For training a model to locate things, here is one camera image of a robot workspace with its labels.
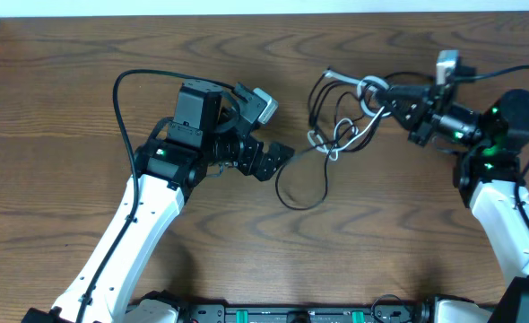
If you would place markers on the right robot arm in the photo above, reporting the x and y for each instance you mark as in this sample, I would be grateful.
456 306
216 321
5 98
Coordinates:
488 177

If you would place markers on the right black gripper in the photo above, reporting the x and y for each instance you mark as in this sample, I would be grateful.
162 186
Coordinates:
423 97

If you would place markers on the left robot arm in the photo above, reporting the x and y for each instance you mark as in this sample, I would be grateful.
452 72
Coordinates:
210 127

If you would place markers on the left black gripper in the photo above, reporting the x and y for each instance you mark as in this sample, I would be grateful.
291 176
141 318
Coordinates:
257 155

